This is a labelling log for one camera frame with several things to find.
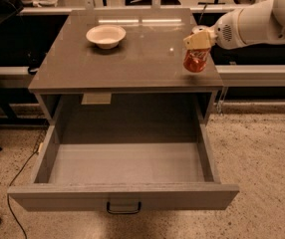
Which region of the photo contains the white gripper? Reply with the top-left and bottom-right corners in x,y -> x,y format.
183,9 -> 249,50

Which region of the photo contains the red coke can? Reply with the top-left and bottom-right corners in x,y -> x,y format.
183,49 -> 210,73

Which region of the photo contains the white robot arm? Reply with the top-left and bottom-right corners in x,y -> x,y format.
183,0 -> 285,50

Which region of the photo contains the open grey top drawer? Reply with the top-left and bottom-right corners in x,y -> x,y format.
7,93 -> 240,213

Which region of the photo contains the grey cabinet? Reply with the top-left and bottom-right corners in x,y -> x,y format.
28,7 -> 225,125

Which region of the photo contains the white paper bowl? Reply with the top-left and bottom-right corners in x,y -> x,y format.
86,25 -> 127,49

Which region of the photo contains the black drawer handle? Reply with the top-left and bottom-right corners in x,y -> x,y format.
106,201 -> 142,215

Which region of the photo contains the black floor cable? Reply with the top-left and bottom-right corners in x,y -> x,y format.
6,149 -> 41,239

